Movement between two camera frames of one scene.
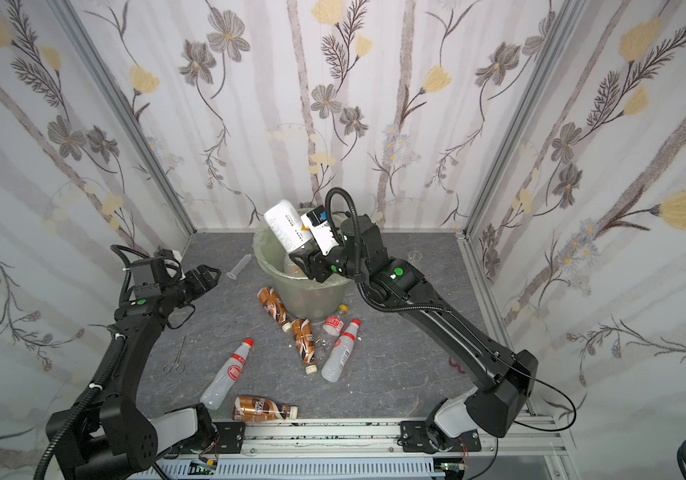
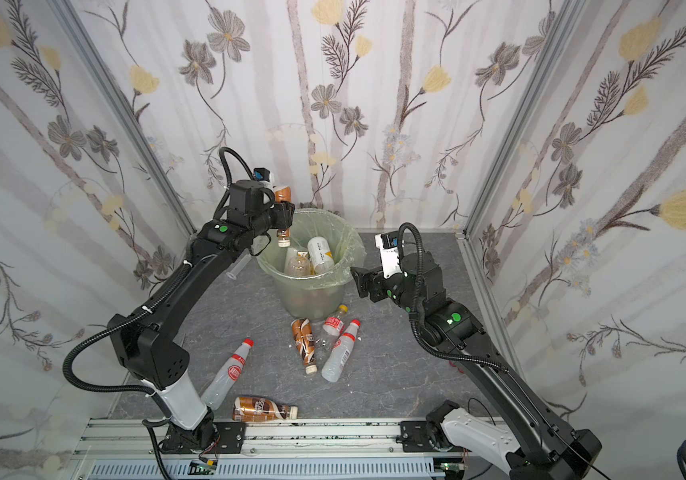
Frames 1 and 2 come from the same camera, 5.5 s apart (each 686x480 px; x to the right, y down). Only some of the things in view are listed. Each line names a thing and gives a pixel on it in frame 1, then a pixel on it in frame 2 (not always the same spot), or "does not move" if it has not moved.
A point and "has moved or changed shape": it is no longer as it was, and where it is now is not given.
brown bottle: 304,337 does not move
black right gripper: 309,262 to 369,285
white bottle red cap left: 221,385 does not move
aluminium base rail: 370,451 does not move
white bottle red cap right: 339,353 does not move
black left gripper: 193,281 to 283,216
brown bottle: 272,303 to 283,193
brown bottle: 256,409 does not move
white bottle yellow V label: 287,225 has moved or changed shape
